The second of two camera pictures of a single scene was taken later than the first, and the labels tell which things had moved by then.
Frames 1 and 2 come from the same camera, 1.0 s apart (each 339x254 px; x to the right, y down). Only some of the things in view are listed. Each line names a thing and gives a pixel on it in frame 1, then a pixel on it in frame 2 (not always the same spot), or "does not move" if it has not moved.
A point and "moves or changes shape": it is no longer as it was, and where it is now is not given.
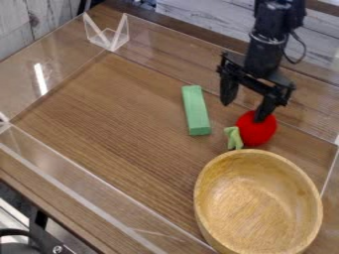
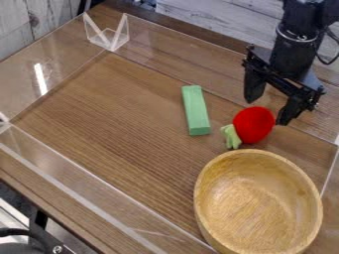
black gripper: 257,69 → 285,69
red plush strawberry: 255,133 moves or changes shape
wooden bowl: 257,203 does not move
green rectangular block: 195,108 does not move
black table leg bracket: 43,242 does not move
